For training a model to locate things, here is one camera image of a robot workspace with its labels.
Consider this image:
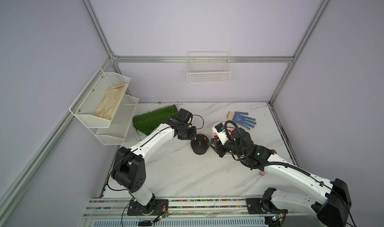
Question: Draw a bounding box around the lower white mesh shelf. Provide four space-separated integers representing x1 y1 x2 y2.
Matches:
96 94 139 146

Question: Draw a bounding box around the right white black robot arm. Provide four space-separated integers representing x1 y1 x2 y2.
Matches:
210 124 352 227

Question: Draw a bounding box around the upper white mesh shelf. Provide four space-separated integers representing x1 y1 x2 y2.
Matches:
69 68 131 129

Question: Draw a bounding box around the white wire wall basket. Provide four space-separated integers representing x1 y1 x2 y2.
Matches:
187 51 232 84

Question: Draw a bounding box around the white mesh shelf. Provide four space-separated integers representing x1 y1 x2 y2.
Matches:
96 94 139 146
69 68 131 129

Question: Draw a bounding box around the black round screw base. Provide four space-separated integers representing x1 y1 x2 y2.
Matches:
191 134 209 155

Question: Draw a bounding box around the blue dotted work glove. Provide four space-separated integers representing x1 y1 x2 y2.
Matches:
227 111 257 130

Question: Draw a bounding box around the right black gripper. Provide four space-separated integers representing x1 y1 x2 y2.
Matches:
208 134 246 158

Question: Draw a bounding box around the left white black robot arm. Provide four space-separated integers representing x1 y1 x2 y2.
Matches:
109 108 197 215

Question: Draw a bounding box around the beige cloth glove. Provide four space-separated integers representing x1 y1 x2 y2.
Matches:
94 83 128 121

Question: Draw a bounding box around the aluminium mounting rail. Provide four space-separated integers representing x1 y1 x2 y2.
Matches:
82 195 331 219

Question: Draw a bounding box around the green artificial grass mat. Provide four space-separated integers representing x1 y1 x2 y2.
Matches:
133 105 178 136

